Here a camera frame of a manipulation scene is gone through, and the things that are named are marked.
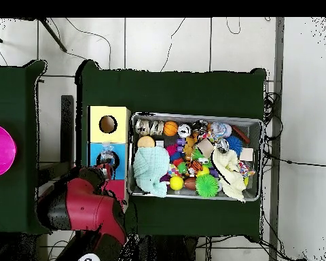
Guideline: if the crushed clear bottle blue label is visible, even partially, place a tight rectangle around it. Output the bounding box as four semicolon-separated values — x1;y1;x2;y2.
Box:
98;142;118;164

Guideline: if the small tiger plush toy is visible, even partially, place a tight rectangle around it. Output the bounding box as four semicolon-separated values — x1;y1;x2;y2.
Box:
187;160;204;175

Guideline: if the wooden box with three holes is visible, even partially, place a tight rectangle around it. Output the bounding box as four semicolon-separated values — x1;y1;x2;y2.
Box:
86;105;131;213

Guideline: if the mint green knitted cloth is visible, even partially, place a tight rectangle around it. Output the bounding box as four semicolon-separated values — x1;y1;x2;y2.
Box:
132;145;170;198

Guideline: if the round orange sponge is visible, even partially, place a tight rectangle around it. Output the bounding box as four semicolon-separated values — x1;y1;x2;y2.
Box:
137;135;156;149

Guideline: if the black floor stand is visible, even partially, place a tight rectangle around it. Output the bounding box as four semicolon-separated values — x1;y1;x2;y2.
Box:
37;94;75;191

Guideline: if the small orange basketball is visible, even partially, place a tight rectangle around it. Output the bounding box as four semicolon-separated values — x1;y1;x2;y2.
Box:
162;120;179;137

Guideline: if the pink plastic bowl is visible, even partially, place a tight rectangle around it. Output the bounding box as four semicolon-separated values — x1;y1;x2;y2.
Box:
0;123;18;178

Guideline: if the dark green table cloth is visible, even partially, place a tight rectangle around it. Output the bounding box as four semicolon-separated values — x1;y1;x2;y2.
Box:
75;59;268;243
0;59;52;235

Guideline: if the green spiky rubber ball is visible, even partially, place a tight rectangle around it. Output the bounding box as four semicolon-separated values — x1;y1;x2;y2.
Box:
194;173;220;198

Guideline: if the crushed silver can black label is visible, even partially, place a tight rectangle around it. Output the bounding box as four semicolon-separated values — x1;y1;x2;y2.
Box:
215;137;230;154

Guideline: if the cream knitted cloth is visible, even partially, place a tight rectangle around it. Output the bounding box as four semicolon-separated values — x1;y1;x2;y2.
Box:
210;147;247;203

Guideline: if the blue spiky rubber ball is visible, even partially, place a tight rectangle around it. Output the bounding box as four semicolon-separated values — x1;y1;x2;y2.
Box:
224;135;244;157

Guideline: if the black tripod leg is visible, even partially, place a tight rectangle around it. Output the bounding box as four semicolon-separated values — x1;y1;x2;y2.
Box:
39;18;68;53

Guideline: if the plain wooden block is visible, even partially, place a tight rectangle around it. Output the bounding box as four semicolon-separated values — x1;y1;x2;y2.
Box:
239;147;254;162

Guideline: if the shallow wire mesh bin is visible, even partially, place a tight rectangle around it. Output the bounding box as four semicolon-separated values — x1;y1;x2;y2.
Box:
127;111;263;203

